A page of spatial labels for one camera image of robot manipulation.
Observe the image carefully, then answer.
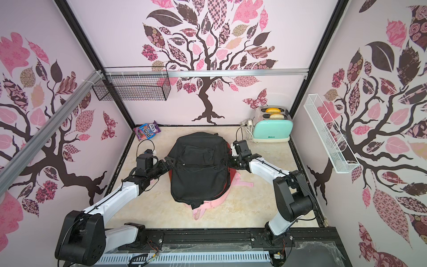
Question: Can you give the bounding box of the pink red candy bag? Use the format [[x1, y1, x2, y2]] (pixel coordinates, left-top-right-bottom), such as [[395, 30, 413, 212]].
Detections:
[[133, 127, 142, 141]]

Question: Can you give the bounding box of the aluminium rail left wall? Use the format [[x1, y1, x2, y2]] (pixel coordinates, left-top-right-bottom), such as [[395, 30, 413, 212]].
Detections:
[[1, 70, 102, 194]]

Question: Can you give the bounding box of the black backpack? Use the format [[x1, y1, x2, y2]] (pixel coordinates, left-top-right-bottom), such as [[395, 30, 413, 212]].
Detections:
[[168, 132, 231, 209]]

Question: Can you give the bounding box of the aluminium rail back wall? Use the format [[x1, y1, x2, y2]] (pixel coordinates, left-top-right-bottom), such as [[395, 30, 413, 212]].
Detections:
[[106, 69, 309, 77]]

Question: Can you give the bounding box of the pink backpack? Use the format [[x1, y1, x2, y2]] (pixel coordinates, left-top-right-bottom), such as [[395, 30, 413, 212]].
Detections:
[[192, 169, 254, 221]]

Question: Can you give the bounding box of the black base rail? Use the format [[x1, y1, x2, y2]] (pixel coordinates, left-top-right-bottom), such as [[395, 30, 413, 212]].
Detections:
[[119, 227, 343, 251]]

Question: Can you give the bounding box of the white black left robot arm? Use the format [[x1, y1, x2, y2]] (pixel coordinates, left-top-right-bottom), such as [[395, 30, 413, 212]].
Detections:
[[54, 150, 173, 267]]

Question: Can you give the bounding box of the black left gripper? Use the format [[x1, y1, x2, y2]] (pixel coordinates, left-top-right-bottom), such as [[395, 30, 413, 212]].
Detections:
[[147, 156, 176, 181]]

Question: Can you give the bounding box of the mint green toaster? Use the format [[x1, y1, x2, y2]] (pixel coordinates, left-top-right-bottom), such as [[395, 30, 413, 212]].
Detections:
[[252, 106, 294, 143]]

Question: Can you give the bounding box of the aluminium rail wall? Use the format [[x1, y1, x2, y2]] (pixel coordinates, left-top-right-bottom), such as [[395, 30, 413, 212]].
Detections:
[[1, 70, 102, 194], [106, 69, 309, 77]]

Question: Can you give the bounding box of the white slotted cable duct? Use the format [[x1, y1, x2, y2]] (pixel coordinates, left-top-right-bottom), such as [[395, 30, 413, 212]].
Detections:
[[95, 251, 270, 267]]

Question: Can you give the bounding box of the white wire shelf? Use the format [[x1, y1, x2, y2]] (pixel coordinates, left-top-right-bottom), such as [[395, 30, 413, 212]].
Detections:
[[304, 94, 360, 174]]

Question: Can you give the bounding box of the blue M&M's candy bag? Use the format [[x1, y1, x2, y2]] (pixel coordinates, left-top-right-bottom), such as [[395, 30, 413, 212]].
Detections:
[[139, 123, 156, 141]]

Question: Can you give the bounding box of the black wire basket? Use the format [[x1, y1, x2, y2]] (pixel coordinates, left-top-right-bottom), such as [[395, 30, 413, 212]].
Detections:
[[92, 65, 171, 101]]

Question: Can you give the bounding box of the white toaster power cord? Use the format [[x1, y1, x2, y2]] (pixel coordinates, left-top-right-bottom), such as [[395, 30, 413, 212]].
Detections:
[[241, 119, 256, 144]]

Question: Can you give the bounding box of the red backpack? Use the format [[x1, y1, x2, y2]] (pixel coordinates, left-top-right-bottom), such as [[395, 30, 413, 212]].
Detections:
[[169, 167, 234, 202]]

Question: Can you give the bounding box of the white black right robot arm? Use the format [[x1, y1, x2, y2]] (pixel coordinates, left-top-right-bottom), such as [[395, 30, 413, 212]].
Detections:
[[228, 140, 315, 245]]

